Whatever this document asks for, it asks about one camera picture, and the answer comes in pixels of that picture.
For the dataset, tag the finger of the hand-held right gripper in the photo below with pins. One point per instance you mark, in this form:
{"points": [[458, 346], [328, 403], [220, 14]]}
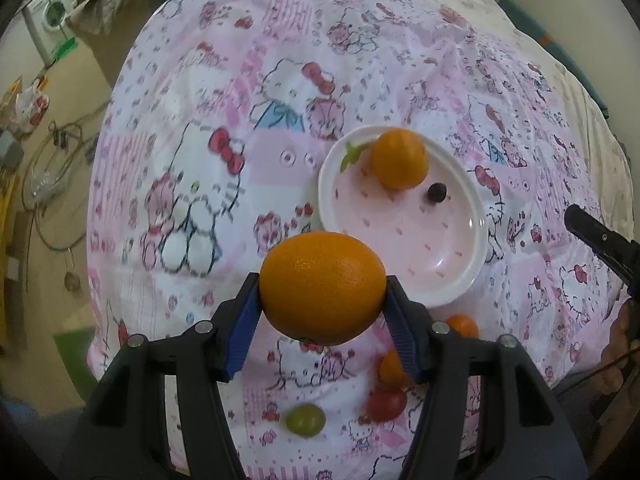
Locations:
{"points": [[597, 237]]}

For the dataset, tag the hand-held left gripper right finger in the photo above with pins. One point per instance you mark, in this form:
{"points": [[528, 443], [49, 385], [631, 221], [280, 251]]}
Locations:
{"points": [[401, 332]]}

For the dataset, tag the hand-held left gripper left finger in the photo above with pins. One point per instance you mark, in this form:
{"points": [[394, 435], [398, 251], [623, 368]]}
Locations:
{"points": [[242, 330]]}

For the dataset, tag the small orange tomato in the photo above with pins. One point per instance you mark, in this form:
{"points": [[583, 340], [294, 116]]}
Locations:
{"points": [[391, 369]]}

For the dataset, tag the small tangerine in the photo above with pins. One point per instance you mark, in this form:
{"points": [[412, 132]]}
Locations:
{"points": [[462, 325]]}

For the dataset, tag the red cherry tomato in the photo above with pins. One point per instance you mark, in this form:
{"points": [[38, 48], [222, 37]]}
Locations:
{"points": [[386, 405]]}

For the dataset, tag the white oval plate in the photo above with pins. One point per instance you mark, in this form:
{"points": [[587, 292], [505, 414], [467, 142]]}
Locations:
{"points": [[400, 245]]}

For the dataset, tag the large orange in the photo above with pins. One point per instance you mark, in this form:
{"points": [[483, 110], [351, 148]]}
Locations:
{"points": [[322, 287]]}

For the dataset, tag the green tomato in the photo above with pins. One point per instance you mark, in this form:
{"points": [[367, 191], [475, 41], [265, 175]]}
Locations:
{"points": [[305, 420]]}

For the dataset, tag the dark grape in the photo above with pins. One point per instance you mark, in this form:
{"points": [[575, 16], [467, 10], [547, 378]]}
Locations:
{"points": [[437, 193]]}

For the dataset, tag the medium orange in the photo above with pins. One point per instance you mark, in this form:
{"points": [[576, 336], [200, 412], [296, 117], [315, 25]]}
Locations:
{"points": [[399, 160]]}

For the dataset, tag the person's right hand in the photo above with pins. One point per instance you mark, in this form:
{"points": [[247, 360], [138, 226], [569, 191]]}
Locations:
{"points": [[622, 345]]}

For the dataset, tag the green floor mat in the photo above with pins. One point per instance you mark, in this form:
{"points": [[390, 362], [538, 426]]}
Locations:
{"points": [[75, 360]]}

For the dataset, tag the cream duvet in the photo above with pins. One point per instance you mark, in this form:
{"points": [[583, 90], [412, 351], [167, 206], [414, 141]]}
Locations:
{"points": [[560, 50]]}

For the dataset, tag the teal mattress edge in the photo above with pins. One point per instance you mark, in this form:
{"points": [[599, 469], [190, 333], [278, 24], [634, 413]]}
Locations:
{"points": [[560, 45]]}

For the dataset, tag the pink cartoon printed blanket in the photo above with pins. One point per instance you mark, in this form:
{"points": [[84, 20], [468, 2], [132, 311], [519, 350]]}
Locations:
{"points": [[210, 110]]}

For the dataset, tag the person's dark clothing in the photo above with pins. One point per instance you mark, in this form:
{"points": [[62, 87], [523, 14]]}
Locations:
{"points": [[35, 440]]}

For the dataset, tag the yellow wooden furniture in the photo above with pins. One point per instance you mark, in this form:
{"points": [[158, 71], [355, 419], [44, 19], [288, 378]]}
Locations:
{"points": [[6, 240]]}

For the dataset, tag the white plastic bag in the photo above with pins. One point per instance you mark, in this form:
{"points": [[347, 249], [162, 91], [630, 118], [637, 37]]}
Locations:
{"points": [[31, 105]]}

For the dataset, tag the green dustpan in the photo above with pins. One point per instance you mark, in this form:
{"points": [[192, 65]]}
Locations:
{"points": [[64, 49]]}

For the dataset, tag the pile of clothes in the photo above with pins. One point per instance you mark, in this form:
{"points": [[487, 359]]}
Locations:
{"points": [[107, 5]]}

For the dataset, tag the white washing machine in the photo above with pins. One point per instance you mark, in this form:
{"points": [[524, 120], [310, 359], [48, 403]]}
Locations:
{"points": [[47, 15]]}

